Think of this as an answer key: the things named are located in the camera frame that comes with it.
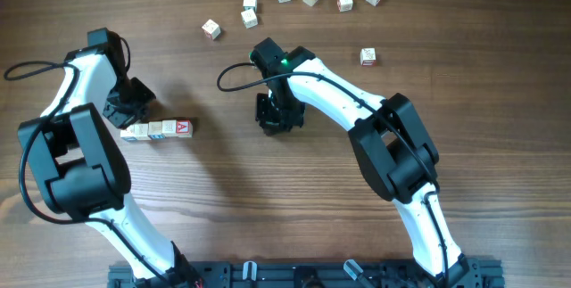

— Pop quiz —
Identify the plain wooden block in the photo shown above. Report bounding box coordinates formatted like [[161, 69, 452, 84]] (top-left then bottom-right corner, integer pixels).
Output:
[[241, 9, 258, 29], [132, 123, 150, 141], [147, 121, 165, 139]]

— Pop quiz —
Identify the wooden block hammer picture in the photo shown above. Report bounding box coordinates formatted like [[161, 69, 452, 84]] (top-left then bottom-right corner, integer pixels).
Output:
[[120, 127, 137, 142]]

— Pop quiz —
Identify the wooden block blue side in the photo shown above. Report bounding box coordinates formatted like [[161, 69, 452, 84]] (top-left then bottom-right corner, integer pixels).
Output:
[[161, 119, 177, 137]]

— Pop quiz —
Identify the red letter wooden block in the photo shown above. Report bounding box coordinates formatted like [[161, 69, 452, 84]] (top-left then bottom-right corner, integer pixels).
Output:
[[176, 120, 194, 138]]

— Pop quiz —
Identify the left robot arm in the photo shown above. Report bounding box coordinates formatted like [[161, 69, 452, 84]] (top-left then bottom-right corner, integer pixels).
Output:
[[18, 28, 203, 287]]

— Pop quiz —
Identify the wooden block red underside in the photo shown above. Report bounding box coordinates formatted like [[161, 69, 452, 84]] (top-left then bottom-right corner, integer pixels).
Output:
[[202, 19, 221, 40]]

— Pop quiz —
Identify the wooden block red base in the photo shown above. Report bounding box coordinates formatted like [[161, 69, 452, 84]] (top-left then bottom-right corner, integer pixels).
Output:
[[360, 48, 377, 66]]

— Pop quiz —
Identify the wooden block blue edge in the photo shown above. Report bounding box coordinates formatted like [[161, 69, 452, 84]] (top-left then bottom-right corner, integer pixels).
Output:
[[243, 0, 258, 12]]

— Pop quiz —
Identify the wooden block red side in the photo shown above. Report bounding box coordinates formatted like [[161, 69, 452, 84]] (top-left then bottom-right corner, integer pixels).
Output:
[[337, 0, 353, 12]]

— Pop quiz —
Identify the left camera cable black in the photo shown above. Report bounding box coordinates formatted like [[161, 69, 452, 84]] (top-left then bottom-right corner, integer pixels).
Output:
[[3, 60, 170, 287]]

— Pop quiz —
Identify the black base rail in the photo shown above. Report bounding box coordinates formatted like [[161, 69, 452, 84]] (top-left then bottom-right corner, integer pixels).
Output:
[[106, 259, 506, 288]]

